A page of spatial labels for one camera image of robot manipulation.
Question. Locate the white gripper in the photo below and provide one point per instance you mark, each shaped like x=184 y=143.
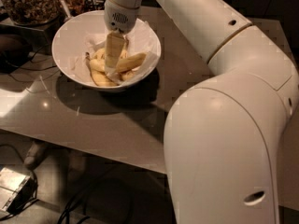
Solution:
x=121 y=18

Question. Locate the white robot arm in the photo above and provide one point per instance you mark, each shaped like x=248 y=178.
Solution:
x=221 y=136

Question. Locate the white ceramic bowl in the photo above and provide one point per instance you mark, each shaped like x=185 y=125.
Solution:
x=68 y=41

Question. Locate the glass jar of nuts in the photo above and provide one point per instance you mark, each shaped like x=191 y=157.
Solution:
x=31 y=12

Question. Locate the dark object at left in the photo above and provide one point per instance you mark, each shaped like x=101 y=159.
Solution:
x=14 y=52

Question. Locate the silver box on floor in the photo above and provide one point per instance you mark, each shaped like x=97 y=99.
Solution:
x=15 y=190

